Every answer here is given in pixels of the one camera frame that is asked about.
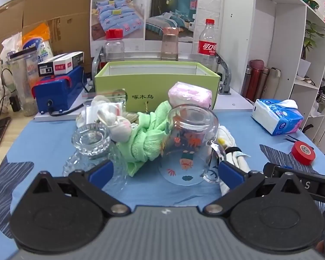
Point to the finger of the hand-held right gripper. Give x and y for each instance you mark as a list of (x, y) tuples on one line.
[(319, 184)]

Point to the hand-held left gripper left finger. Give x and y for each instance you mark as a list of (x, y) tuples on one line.
[(100, 172)]

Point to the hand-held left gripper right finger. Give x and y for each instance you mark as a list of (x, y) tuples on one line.
[(230, 173)]

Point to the white cloth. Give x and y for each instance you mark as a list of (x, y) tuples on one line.
[(227, 138)]

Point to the green towel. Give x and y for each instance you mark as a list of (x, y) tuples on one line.
[(140, 140)]

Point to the zip bag of cotton swabs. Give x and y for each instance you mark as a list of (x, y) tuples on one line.
[(90, 113)]

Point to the green cardboard box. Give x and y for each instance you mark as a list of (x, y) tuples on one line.
[(111, 84)]

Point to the pink tissue packet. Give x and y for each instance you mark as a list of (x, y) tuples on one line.
[(189, 93)]

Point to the red tape roll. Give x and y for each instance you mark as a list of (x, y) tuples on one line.
[(296, 154)]

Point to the white pink plush toy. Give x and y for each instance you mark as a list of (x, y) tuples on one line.
[(122, 128)]

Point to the printed glass mug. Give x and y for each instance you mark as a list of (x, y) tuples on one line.
[(189, 130)]

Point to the blue printed tablecloth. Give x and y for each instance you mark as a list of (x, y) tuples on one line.
[(43, 140)]

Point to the blue tissue pack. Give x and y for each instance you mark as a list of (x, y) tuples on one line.
[(276, 119)]

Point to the blue machine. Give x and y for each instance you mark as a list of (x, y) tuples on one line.
[(57, 92)]

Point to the red thermos flask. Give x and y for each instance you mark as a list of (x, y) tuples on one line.
[(254, 81)]

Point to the beige thermos flask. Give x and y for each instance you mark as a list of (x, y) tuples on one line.
[(265, 84)]

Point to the cream thermos flask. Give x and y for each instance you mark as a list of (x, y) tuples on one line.
[(274, 82)]

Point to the black power adapter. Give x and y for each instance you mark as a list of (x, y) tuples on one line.
[(15, 103)]

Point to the black white red carton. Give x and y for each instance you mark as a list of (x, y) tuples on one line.
[(62, 65)]

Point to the tall clear plastic container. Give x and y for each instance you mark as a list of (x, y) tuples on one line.
[(24, 86)]

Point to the plastic jar red lid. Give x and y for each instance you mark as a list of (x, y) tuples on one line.
[(113, 50)]

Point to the red label soda bottle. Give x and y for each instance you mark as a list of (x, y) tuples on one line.
[(207, 46)]

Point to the glass jar pink lid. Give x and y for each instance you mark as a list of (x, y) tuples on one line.
[(169, 48)]

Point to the orange blue wipes packet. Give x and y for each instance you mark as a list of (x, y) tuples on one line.
[(40, 46)]

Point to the white shelf unit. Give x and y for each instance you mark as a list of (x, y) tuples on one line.
[(287, 32)]

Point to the green potted plant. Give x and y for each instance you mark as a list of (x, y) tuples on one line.
[(311, 32)]

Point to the white plastic bag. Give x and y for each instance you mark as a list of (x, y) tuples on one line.
[(9, 46)]

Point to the brown cardboard box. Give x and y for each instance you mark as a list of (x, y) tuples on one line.
[(57, 5)]

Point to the green bowl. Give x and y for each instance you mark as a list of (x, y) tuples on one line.
[(308, 2)]

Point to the grey metal bracket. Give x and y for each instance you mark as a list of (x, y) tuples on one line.
[(95, 65), (224, 73)]

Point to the wall poster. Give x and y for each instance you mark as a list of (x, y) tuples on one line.
[(124, 13)]

